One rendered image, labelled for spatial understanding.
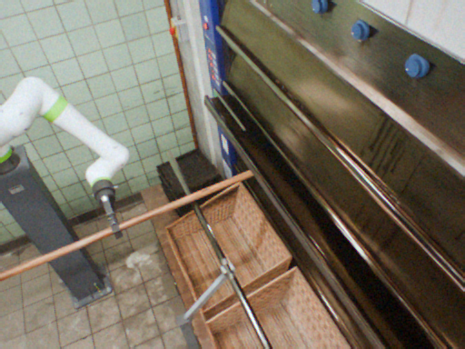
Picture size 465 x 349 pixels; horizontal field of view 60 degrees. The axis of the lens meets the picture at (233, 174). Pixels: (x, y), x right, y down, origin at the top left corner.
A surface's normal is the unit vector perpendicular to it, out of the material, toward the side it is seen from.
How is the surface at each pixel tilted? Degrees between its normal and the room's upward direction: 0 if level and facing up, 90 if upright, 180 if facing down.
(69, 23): 90
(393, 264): 70
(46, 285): 0
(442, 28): 90
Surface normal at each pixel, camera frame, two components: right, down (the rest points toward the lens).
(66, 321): -0.09, -0.69
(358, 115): -0.88, 0.10
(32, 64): 0.41, 0.64
